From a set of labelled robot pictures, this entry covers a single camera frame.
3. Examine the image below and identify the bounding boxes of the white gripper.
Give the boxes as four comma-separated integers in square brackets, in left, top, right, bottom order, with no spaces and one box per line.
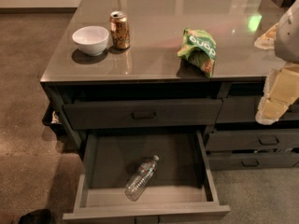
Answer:
[254,0,299,125]

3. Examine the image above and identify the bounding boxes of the clear plastic water bottle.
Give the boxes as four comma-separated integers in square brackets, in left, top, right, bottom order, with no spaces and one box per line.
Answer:
[125,155,159,202]

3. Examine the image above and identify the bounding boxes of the grey top right drawer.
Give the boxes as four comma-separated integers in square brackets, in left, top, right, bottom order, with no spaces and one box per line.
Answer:
[216,94,299,124]

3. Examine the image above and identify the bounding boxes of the grey middle right drawer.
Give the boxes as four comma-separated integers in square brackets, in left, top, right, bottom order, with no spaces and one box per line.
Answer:
[206,129,299,151]

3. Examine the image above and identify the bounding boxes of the grey bottom right drawer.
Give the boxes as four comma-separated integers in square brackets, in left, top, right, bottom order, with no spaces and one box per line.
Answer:
[207,152,299,170]

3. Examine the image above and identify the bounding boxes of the grey cabinet with counter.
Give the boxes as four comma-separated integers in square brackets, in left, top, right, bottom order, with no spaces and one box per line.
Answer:
[41,0,298,156]

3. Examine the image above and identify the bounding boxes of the open grey middle drawer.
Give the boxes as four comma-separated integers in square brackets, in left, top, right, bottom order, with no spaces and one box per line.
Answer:
[63,132,230,224]

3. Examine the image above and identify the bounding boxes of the grey top left drawer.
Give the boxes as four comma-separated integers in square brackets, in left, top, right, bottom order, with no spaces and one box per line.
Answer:
[64,99,222,130]

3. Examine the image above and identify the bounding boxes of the green chip bag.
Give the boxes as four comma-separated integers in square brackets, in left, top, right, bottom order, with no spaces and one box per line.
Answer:
[178,27,217,77]

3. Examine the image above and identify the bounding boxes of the gold soda can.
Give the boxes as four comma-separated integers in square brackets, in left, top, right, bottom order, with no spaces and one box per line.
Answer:
[109,11,130,49]

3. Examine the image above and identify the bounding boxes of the white ceramic bowl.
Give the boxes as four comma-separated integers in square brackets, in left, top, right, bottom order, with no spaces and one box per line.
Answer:
[72,26,109,56]

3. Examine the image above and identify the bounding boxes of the black bin beside cabinet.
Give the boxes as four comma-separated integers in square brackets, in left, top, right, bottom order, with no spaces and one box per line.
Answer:
[42,105,64,135]

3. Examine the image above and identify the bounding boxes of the dark object on floor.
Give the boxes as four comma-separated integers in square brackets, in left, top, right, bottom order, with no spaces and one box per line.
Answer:
[18,209,55,224]

